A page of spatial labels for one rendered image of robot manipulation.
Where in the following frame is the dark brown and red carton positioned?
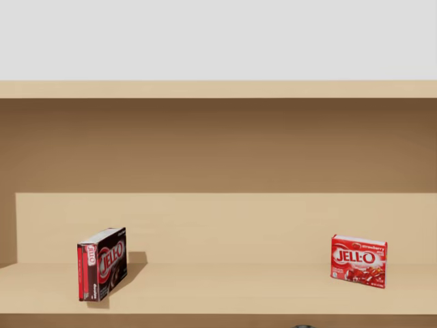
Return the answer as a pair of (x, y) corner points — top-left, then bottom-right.
(76, 227), (128, 303)

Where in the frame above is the pale wooden shelf unit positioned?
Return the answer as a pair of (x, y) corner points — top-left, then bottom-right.
(0, 80), (437, 328)

